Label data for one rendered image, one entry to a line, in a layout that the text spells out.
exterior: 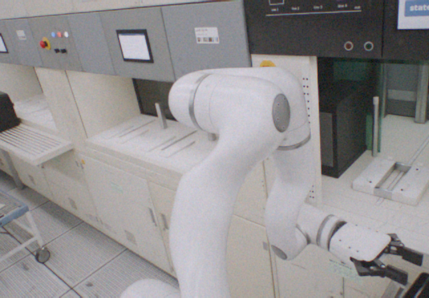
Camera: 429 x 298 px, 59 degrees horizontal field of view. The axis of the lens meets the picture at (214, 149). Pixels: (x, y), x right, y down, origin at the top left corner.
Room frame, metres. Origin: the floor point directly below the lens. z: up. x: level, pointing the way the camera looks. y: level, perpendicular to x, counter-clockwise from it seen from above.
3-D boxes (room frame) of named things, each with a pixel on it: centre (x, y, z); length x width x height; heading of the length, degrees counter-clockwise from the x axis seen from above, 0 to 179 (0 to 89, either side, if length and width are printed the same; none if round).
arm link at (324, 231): (0.70, -0.24, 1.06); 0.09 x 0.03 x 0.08; 128
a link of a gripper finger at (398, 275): (0.55, -0.30, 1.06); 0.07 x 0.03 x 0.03; 38
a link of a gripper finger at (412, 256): (0.61, -0.37, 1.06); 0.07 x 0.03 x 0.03; 38
